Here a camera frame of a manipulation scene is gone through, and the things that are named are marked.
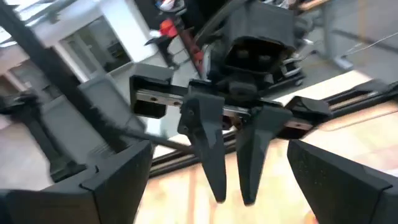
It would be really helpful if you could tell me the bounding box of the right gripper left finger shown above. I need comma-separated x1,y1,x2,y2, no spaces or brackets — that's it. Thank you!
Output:
46,140,154,224

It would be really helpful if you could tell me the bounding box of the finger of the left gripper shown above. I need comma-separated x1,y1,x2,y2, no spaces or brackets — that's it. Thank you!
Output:
236,105,293,205
177,95,227,203

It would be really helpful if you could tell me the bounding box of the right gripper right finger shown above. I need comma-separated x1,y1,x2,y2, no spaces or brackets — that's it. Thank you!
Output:
287,139,392,224

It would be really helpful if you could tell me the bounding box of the grey cabinet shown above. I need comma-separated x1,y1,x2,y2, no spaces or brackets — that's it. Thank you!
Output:
40,74,147,156

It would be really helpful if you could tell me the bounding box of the red background object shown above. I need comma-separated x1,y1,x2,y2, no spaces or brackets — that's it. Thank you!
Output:
158,18,180,39

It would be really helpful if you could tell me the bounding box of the grey stand base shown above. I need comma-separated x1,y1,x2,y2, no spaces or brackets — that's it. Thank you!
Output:
334,52,355,71

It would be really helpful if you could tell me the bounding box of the black pedestal stand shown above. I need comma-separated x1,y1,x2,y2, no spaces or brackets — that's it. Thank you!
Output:
0,90,86,183

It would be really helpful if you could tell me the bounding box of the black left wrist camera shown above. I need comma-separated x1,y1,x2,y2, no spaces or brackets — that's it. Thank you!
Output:
214,1,298,75

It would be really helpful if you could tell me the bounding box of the thin white floor cable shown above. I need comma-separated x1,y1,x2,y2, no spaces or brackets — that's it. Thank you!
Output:
341,30,398,58

